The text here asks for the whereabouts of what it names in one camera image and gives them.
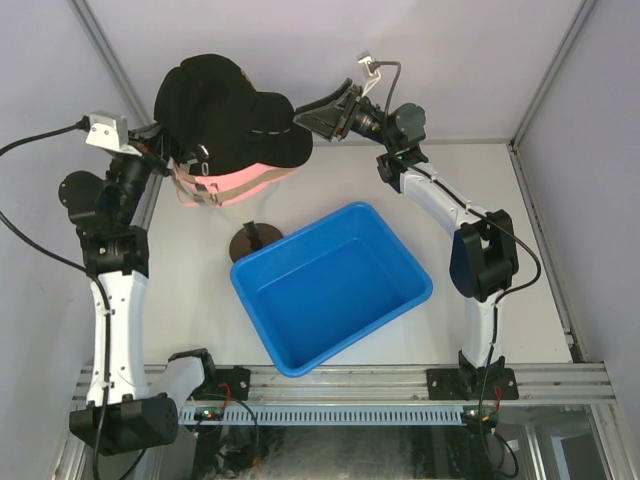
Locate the beige cap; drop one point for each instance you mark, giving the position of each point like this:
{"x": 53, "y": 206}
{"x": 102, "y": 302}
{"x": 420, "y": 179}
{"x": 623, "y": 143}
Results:
{"x": 252, "y": 184}

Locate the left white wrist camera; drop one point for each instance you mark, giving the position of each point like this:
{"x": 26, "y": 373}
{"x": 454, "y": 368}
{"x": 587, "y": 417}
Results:
{"x": 109, "y": 132}

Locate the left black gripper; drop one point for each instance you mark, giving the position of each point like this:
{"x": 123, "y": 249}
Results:
{"x": 152, "y": 147}

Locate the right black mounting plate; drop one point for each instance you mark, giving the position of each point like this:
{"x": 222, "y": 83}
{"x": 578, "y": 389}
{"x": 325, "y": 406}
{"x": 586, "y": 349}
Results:
{"x": 471, "y": 384}

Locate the aluminium mounting rail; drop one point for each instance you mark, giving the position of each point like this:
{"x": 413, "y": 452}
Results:
{"x": 538, "y": 384}

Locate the blue plastic bin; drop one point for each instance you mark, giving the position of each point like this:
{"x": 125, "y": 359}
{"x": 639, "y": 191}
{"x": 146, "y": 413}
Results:
{"x": 316, "y": 292}

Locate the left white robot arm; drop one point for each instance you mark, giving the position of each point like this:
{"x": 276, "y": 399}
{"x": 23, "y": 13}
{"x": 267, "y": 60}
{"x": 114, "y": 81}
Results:
{"x": 124, "y": 412}

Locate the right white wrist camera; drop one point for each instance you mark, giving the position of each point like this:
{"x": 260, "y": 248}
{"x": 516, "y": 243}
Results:
{"x": 370, "y": 68}

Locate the perforated grey cable duct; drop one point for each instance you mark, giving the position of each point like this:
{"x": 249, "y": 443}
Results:
{"x": 236, "y": 415}

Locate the beige mannequin head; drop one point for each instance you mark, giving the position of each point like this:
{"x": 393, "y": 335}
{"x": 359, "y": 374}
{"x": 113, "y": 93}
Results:
{"x": 248, "y": 209}

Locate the black mounting plate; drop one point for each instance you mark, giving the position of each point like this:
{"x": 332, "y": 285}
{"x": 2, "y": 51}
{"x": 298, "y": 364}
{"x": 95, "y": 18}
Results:
{"x": 231, "y": 382}
{"x": 471, "y": 384}

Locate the dark cap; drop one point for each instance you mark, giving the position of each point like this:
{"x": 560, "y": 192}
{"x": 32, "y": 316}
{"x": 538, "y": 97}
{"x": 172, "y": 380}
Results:
{"x": 286, "y": 150}

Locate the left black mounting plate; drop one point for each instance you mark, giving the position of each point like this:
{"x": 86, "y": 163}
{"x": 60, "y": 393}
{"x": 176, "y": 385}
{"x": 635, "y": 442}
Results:
{"x": 231, "y": 382}

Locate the dark round wooden stand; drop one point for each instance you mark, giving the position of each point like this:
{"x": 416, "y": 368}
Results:
{"x": 251, "y": 238}

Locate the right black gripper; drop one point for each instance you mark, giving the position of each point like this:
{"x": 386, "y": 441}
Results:
{"x": 324, "y": 122}

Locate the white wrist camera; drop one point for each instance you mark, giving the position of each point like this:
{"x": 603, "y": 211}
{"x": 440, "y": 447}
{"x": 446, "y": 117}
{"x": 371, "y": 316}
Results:
{"x": 370, "y": 68}
{"x": 109, "y": 132}

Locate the pink baseball cap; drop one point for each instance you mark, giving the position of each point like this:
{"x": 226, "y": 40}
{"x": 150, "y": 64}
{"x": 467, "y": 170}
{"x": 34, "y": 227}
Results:
{"x": 189, "y": 198}

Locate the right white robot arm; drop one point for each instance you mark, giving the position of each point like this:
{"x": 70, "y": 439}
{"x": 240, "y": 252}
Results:
{"x": 483, "y": 258}

